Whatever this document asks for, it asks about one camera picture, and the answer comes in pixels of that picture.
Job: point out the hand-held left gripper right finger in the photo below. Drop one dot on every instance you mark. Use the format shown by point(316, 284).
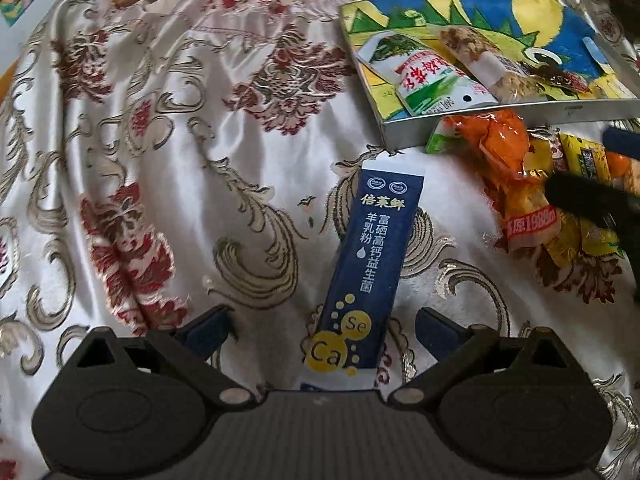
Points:
point(439, 335)

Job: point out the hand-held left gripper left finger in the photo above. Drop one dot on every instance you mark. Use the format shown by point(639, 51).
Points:
point(207, 334)

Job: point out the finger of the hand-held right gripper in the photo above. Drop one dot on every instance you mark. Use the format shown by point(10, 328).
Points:
point(622, 141)
point(585, 200)

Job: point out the yellow snack packet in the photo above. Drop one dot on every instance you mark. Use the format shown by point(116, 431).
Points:
point(580, 154)

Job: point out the dark brown snack packet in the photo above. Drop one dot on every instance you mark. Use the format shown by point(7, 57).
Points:
point(555, 77)

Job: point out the dark blue sachet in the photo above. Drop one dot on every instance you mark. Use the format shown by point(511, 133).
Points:
point(365, 270)

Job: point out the orange snack packet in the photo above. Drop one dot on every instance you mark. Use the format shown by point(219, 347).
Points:
point(500, 145)

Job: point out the clear rice cracker packet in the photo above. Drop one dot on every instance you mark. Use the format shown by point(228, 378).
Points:
point(475, 50)

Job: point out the white green snack packet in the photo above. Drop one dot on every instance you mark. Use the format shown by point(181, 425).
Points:
point(430, 80)

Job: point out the metal tray with drawing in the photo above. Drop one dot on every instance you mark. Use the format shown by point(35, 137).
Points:
point(475, 5)

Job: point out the floral satin blanket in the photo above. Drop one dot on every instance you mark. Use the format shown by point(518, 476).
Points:
point(150, 160)

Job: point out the figure with goldfish wall poster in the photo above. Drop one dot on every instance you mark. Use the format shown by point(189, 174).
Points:
point(20, 5)

